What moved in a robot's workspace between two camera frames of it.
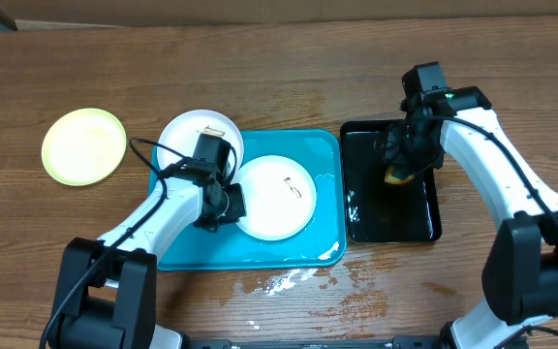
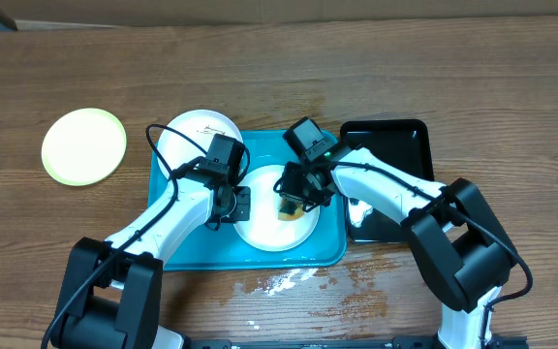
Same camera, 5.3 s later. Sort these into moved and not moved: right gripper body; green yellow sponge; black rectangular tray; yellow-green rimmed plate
Moved: green yellow sponge; right gripper body
Not moved: black rectangular tray; yellow-green rimmed plate
